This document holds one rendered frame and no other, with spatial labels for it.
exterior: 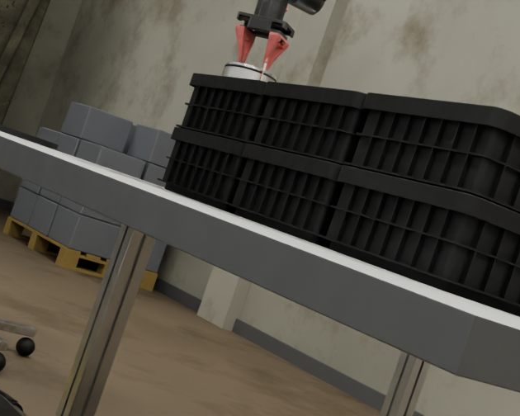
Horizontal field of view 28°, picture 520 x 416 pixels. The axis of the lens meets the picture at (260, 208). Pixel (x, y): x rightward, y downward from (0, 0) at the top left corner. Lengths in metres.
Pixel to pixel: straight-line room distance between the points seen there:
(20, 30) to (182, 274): 2.48
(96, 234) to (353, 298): 5.86
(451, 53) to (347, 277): 4.77
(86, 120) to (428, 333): 6.19
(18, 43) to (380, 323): 7.57
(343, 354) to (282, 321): 0.57
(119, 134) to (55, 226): 0.74
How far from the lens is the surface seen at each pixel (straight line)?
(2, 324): 3.53
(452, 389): 4.88
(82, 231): 6.53
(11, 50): 8.19
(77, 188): 1.16
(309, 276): 0.78
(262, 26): 2.00
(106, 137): 6.89
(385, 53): 5.88
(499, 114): 1.28
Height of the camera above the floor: 0.72
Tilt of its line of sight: level
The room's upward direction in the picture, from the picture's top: 19 degrees clockwise
